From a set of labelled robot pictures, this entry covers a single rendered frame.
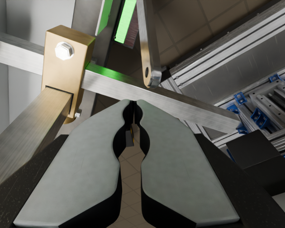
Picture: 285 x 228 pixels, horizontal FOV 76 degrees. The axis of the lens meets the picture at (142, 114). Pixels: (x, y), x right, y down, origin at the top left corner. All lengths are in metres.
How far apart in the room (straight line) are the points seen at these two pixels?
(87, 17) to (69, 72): 0.16
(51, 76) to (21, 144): 0.11
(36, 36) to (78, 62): 0.29
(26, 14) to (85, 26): 0.17
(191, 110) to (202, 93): 0.75
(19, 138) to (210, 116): 0.26
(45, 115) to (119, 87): 0.10
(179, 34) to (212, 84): 0.34
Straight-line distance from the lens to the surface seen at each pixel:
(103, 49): 0.41
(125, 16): 0.39
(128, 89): 0.27
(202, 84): 1.03
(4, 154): 0.19
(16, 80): 0.61
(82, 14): 0.40
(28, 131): 0.21
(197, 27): 1.15
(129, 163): 1.66
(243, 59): 1.05
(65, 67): 0.26
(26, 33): 0.54
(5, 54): 0.30
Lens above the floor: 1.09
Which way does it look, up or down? 56 degrees down
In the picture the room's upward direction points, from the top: 178 degrees clockwise
